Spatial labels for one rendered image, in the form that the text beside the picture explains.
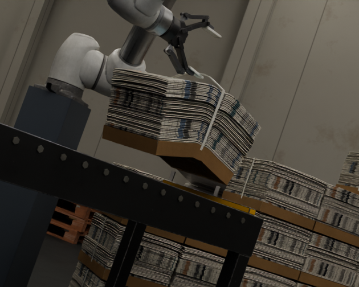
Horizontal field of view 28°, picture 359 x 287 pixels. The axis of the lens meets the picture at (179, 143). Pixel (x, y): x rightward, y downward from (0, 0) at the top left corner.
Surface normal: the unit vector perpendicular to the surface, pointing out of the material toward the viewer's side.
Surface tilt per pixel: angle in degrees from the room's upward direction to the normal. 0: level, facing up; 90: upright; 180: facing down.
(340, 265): 90
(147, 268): 90
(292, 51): 90
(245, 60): 90
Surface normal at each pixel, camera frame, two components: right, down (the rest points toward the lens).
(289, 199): 0.38, 0.07
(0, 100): -0.26, -0.16
